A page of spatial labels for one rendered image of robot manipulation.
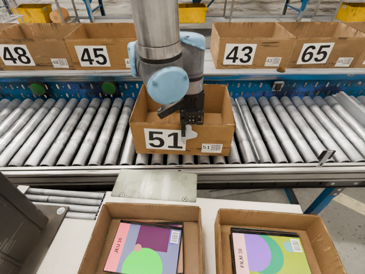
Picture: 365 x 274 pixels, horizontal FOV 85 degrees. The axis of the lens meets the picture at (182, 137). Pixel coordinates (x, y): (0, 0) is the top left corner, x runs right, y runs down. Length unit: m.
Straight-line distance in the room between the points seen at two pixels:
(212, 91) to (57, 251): 0.83
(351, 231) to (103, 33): 2.07
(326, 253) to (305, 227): 0.09
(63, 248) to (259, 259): 0.55
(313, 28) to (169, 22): 1.32
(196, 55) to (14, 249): 0.69
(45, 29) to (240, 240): 1.53
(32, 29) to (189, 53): 1.24
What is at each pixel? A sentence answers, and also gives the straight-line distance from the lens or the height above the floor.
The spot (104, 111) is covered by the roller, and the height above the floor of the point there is 0.74.
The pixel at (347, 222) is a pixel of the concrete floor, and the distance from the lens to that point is 1.89.
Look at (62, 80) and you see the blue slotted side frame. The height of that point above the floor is 0.86.
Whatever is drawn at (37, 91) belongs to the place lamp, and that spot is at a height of 0.80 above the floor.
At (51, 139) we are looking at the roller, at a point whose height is 0.74.
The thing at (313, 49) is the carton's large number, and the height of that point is 0.99.
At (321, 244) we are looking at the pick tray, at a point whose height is 0.81.
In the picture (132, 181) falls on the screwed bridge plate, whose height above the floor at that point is 0.75.
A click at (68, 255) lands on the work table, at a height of 0.75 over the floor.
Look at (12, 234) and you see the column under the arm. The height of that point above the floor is 0.86.
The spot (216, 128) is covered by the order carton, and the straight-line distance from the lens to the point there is 0.75.
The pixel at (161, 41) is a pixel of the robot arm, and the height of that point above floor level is 1.26.
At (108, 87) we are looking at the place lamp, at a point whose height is 0.82.
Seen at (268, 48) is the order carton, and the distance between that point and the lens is 1.23.
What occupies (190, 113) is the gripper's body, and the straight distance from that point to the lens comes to 0.68.
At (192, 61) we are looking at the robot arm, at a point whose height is 1.15.
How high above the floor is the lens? 1.38
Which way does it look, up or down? 43 degrees down
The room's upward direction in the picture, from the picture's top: straight up
